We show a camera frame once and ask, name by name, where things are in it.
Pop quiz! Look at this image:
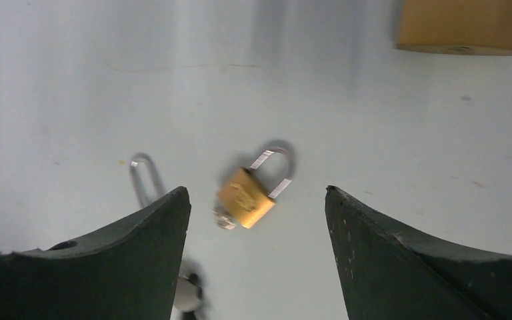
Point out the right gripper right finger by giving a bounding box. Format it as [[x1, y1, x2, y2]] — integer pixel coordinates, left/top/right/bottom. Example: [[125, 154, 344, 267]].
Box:
[[325, 186, 512, 319]]

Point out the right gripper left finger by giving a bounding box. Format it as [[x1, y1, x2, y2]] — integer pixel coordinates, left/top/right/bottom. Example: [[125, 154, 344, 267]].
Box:
[[0, 187, 191, 319]]

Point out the long shackle brass padlock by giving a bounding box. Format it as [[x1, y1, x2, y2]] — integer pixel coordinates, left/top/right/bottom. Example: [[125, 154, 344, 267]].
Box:
[[129, 153, 166, 209]]

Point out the small brass padlock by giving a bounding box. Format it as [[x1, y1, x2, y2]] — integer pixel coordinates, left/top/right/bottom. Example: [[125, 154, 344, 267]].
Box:
[[213, 143, 296, 230]]

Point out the large brass padlock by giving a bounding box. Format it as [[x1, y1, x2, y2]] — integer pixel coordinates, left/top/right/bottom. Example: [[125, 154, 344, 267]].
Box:
[[395, 0, 512, 56]]

